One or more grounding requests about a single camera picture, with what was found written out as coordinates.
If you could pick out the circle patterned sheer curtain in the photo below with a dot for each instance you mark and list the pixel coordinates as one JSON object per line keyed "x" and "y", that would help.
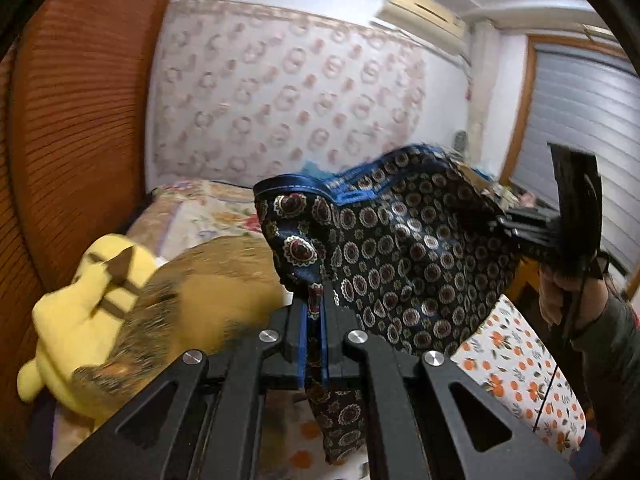
{"x": 290, "y": 90}

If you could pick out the grey window blind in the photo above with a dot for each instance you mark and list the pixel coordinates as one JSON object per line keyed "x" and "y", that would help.
{"x": 575, "y": 110}

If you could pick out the person's right forearm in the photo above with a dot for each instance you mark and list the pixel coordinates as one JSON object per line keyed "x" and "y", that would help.
{"x": 610, "y": 350}

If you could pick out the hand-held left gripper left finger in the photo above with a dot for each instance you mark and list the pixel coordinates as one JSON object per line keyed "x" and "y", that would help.
{"x": 300, "y": 345}

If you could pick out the orange print bedsheet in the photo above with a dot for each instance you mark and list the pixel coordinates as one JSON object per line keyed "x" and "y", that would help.
{"x": 520, "y": 370}

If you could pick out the wall air conditioner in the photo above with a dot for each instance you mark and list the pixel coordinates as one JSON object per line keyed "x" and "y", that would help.
{"x": 425, "y": 15}

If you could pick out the beige tied curtain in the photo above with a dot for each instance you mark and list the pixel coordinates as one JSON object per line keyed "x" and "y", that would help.
{"x": 482, "y": 100}

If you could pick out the navy patterned satin garment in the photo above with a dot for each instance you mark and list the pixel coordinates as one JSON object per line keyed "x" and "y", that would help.
{"x": 400, "y": 260}

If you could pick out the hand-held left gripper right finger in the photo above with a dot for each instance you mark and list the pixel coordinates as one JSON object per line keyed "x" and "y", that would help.
{"x": 326, "y": 355}

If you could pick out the wooden slatted wardrobe door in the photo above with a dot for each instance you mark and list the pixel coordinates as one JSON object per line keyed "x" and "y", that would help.
{"x": 85, "y": 125}

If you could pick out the person's right hand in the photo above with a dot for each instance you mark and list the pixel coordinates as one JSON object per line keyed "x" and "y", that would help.
{"x": 550, "y": 295}

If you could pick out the brown patterned pillow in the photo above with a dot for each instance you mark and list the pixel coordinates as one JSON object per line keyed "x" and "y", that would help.
{"x": 215, "y": 290}

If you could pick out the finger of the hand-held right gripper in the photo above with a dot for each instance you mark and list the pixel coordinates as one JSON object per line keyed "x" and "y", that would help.
{"x": 525, "y": 227}

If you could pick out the yellow plush toy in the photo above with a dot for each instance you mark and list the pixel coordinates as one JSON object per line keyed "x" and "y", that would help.
{"x": 85, "y": 305}

